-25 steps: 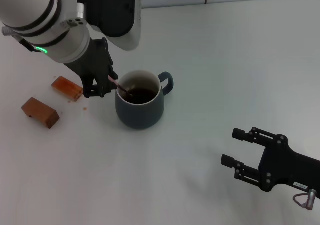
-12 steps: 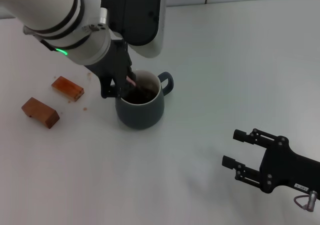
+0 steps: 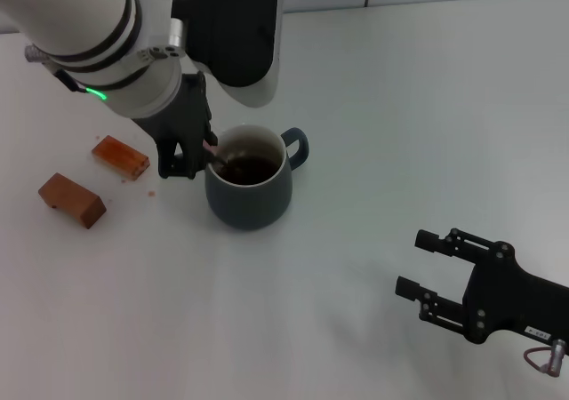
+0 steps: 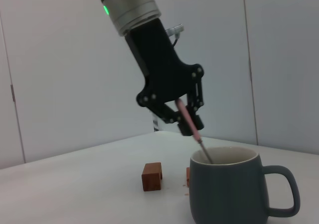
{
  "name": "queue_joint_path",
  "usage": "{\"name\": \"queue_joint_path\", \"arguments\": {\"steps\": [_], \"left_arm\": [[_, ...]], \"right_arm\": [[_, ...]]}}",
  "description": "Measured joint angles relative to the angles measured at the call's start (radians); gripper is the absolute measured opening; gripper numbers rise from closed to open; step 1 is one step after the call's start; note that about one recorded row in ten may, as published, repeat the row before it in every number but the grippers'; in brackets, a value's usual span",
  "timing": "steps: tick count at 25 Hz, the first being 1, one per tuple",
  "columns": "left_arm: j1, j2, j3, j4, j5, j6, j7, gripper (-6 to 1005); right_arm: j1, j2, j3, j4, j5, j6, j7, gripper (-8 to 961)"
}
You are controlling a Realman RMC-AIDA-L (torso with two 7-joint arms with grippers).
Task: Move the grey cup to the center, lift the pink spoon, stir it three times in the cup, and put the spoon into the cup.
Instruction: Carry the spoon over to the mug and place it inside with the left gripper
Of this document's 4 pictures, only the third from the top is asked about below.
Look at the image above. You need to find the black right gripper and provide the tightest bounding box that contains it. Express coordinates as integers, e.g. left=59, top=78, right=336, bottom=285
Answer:
left=395, top=228, right=569, bottom=345

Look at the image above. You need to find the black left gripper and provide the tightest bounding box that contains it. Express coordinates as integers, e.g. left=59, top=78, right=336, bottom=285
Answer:
left=132, top=71, right=219, bottom=180

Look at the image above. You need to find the pink handled metal spoon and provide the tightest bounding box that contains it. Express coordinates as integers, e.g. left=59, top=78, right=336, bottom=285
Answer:
left=202, top=138, right=228, bottom=172

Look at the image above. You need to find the dark grey ceramic mug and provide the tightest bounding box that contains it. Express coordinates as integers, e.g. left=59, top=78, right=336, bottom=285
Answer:
left=204, top=123, right=311, bottom=232

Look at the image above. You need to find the orange wooden rest block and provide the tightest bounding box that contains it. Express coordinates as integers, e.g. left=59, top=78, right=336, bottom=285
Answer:
left=91, top=134, right=151, bottom=182

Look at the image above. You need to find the dark brown wooden rest block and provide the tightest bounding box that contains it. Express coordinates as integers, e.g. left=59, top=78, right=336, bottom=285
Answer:
left=37, top=172, right=108, bottom=230

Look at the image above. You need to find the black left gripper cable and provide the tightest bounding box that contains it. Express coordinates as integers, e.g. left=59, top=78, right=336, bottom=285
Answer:
left=24, top=44, right=88, bottom=95

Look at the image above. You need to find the reddish right gripper cable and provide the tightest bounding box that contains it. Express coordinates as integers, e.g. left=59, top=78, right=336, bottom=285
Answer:
left=522, top=340, right=569, bottom=378

